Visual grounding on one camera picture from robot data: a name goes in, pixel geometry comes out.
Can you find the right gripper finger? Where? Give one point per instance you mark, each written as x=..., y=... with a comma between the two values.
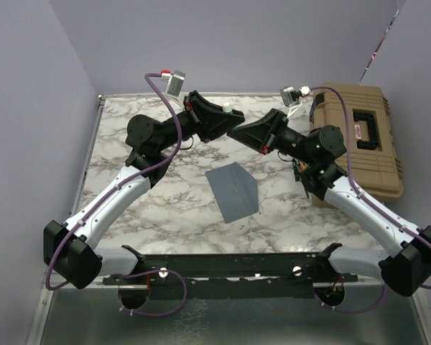
x=259, y=136
x=270, y=117

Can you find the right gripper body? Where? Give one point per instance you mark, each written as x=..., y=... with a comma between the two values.
x=289, y=140

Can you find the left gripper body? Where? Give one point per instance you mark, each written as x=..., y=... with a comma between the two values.
x=190, y=123

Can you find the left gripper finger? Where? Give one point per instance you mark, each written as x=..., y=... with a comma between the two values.
x=203, y=108
x=217, y=124

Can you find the grey-blue envelope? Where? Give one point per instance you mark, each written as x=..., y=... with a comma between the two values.
x=235, y=191

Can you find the green white glue stick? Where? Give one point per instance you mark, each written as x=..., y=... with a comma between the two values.
x=227, y=108

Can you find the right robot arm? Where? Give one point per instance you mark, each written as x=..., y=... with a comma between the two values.
x=329, y=182

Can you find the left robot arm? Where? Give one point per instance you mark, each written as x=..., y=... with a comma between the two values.
x=70, y=248

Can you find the tan plastic tool case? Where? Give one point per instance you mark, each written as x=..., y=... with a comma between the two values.
x=374, y=162

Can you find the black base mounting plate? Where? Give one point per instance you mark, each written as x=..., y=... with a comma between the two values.
x=233, y=276

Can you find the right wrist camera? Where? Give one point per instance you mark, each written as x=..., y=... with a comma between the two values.
x=291, y=98

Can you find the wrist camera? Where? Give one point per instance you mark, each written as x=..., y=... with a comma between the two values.
x=174, y=85
x=291, y=98

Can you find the green handled screwdriver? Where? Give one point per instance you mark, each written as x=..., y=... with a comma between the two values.
x=296, y=170

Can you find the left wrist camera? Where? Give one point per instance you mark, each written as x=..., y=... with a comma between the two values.
x=174, y=85

